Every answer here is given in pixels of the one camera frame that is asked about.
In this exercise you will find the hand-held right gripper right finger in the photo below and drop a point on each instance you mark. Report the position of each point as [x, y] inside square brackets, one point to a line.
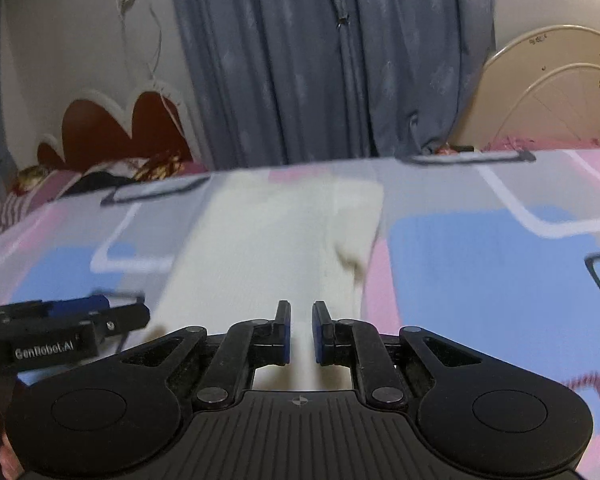
[320, 336]

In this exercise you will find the dark cloth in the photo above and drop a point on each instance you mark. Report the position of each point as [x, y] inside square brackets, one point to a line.
[100, 181]

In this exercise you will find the pink blue patterned bed sheet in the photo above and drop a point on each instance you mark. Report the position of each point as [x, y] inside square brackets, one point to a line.
[480, 260]

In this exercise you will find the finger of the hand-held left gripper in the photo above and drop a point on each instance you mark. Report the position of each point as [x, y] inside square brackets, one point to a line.
[80, 305]
[122, 319]

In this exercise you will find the small curtain clip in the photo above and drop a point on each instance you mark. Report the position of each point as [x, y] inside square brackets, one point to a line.
[341, 22]

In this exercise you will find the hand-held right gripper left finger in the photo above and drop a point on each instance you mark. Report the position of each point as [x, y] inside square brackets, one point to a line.
[283, 336]

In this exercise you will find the red scalloped headboard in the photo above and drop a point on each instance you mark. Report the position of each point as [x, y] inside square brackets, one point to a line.
[105, 130]

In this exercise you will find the gold patterned pillow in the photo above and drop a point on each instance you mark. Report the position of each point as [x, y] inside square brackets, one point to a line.
[160, 166]

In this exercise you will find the pink bedspread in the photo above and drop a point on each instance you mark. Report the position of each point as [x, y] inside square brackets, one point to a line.
[520, 142]

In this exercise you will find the cream knitted garment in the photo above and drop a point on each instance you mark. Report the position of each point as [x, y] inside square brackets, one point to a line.
[280, 240]

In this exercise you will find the cream arched headboard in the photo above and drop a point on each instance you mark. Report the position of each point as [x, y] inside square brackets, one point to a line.
[555, 95]

